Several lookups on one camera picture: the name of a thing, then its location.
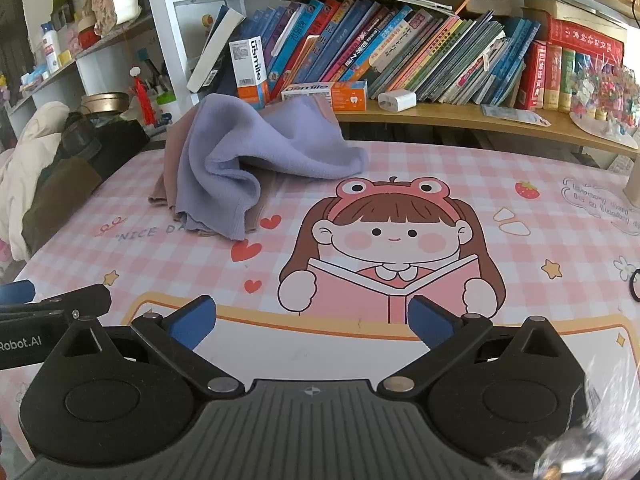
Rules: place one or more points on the cream jacket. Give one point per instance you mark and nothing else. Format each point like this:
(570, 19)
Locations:
(30, 160)

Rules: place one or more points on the flat white orange box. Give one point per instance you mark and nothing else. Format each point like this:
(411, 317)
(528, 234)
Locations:
(345, 96)

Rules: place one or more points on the white lotion bottle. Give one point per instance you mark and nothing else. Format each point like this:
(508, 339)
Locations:
(51, 50)

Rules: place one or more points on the beige wooden box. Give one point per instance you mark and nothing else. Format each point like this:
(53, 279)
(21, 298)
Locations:
(635, 180)

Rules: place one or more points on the brass bowl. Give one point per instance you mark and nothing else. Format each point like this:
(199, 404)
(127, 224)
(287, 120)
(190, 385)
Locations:
(105, 102)

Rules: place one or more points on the brown garment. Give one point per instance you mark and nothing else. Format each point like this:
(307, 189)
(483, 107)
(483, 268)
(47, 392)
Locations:
(55, 195)

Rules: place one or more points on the upright white orange box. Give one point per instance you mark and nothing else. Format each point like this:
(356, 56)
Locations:
(250, 70)

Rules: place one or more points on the black bag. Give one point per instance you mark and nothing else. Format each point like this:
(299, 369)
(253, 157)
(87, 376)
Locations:
(120, 140)

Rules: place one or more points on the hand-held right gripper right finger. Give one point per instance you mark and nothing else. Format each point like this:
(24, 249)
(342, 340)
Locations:
(430, 322)

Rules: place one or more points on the red tassel ornament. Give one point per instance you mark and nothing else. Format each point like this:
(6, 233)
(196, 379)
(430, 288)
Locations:
(140, 95)

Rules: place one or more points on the purple and pink sweater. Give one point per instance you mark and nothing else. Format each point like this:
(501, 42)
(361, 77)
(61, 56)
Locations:
(260, 150)

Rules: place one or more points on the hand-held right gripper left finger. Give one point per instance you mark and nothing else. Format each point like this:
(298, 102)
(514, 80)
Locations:
(192, 322)

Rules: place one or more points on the colourful flower ornament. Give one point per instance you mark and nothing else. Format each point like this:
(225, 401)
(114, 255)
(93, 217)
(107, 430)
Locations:
(600, 90)

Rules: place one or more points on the wooden bookshelf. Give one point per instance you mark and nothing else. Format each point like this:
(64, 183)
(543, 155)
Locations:
(450, 120)

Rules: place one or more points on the wooden side shelf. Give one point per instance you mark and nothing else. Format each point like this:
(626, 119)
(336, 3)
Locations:
(125, 31)

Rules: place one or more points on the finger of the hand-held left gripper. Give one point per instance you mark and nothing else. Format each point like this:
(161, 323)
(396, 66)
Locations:
(85, 300)
(15, 292)

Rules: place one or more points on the row of books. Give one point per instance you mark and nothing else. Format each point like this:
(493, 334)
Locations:
(400, 50)

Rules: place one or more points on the white power adapter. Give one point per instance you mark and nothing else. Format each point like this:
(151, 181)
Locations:
(397, 100)

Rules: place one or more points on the pink checked cartoon table mat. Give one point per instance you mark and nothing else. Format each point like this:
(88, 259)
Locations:
(500, 270)

